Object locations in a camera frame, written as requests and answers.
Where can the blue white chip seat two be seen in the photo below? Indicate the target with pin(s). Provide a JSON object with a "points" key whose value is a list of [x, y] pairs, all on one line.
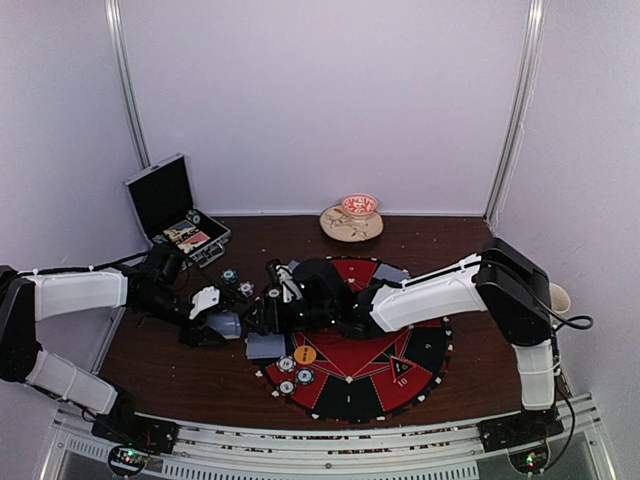
{"points": [[286, 364]]}

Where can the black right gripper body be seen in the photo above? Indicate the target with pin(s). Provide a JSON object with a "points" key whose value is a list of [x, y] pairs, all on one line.
{"points": [[317, 316]]}

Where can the face-down card seat three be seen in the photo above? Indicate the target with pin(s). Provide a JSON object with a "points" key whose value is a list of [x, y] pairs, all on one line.
{"points": [[260, 347]]}

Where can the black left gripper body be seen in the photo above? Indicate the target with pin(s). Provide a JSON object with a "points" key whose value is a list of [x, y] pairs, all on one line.
{"points": [[159, 307]]}

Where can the cream floral ceramic plate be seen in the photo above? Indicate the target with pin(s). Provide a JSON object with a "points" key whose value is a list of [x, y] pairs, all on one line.
{"points": [[342, 227]]}

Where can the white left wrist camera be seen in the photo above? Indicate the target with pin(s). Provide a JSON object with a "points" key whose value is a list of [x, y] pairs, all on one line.
{"points": [[204, 299]]}

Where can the white printed ceramic mug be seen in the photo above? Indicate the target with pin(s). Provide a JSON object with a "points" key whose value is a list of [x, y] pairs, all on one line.
{"points": [[560, 299]]}

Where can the right aluminium corner post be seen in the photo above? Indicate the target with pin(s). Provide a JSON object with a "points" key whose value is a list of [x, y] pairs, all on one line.
{"points": [[532, 45]]}

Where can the green poker chip stack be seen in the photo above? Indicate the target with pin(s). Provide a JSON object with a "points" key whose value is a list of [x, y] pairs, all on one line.
{"points": [[229, 276]]}

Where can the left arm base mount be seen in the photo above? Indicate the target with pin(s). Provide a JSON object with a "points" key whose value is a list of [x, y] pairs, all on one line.
{"points": [[123, 425]]}

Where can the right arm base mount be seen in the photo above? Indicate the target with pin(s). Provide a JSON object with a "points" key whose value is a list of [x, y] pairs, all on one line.
{"points": [[524, 427]]}

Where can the red patterned white bowl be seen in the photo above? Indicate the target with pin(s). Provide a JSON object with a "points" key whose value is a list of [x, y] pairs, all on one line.
{"points": [[359, 207]]}

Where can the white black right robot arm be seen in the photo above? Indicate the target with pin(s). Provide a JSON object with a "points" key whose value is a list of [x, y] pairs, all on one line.
{"points": [[498, 280]]}

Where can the left aluminium corner post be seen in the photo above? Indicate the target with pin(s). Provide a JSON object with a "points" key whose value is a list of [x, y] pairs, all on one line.
{"points": [[117, 35]]}

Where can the orange big blind button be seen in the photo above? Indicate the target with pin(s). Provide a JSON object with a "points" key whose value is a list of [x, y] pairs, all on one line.
{"points": [[305, 355]]}

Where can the black hundred chip seat two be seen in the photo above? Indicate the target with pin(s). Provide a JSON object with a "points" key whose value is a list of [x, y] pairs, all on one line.
{"points": [[287, 387]]}

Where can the aluminium front rail frame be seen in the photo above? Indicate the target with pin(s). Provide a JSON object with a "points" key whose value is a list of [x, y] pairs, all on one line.
{"points": [[452, 450]]}

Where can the blue playing card deck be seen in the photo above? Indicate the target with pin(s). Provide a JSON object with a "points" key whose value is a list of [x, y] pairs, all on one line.
{"points": [[226, 323]]}

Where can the round red black poker mat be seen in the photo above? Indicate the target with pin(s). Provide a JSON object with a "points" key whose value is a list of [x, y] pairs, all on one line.
{"points": [[358, 381]]}

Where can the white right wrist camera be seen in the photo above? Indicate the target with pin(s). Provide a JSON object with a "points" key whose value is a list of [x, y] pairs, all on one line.
{"points": [[281, 277]]}

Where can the aluminium corner post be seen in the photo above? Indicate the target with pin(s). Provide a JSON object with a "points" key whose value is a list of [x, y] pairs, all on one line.
{"points": [[532, 45], [117, 35]]}

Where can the aluminium poker chip case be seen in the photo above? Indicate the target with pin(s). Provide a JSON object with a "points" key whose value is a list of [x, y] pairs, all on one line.
{"points": [[162, 199]]}

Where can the dealt blue playing card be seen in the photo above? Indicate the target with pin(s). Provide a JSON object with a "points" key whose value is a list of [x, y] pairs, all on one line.
{"points": [[386, 272]]}

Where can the blue white poker chip stack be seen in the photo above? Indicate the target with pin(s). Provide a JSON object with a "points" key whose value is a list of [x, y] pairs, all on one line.
{"points": [[246, 289]]}

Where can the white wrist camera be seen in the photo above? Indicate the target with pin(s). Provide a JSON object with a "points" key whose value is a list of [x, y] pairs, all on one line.
{"points": [[204, 299], [281, 277]]}

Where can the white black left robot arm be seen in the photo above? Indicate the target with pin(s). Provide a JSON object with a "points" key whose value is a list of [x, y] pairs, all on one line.
{"points": [[28, 297]]}

